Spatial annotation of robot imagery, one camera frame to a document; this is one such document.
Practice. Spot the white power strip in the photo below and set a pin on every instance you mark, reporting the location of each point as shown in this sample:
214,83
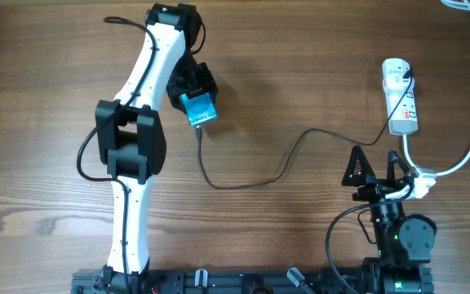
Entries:
401,107

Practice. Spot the white USB charger plug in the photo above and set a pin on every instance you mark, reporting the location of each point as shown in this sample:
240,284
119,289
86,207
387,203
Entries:
394,82

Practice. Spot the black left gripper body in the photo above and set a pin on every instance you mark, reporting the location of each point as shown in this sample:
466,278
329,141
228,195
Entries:
188,77

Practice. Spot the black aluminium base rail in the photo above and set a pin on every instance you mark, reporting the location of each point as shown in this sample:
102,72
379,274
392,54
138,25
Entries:
324,281

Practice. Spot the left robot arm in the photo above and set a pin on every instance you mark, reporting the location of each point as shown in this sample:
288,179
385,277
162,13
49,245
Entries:
131,141

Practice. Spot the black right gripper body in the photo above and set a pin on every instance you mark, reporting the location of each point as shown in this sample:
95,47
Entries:
377,190

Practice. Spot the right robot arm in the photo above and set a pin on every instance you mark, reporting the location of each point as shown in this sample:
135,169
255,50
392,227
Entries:
404,242

